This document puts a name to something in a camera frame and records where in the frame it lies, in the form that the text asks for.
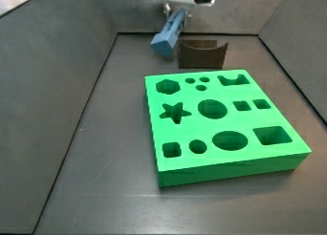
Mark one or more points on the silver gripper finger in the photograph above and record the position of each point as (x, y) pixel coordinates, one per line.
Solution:
(167, 9)

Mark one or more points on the blue three prong object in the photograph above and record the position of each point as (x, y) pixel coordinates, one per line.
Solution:
(164, 40)

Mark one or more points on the green foam shape board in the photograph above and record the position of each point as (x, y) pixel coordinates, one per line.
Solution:
(218, 128)

